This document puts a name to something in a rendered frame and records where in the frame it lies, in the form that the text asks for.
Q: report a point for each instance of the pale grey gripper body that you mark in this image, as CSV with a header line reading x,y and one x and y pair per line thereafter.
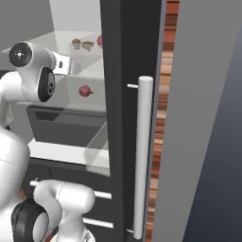
x,y
68,65

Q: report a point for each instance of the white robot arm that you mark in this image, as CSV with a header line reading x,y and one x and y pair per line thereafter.
x,y
19,85

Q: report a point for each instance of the clear glass fridge shelf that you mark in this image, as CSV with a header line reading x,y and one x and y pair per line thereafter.
x,y
85,64

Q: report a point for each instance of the dark grey fridge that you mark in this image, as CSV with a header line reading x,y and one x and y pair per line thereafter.
x,y
82,12

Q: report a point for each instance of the dark fridge door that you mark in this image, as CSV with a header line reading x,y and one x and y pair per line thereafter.
x,y
126,47

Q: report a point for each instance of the dark grey fridge crisper drawer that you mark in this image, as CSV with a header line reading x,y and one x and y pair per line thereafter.
x,y
69,129

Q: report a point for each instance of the clear fridge door bin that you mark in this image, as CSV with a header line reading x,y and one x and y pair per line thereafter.
x,y
99,151

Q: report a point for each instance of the grey cabinet side panel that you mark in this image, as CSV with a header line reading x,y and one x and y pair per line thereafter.
x,y
201,126

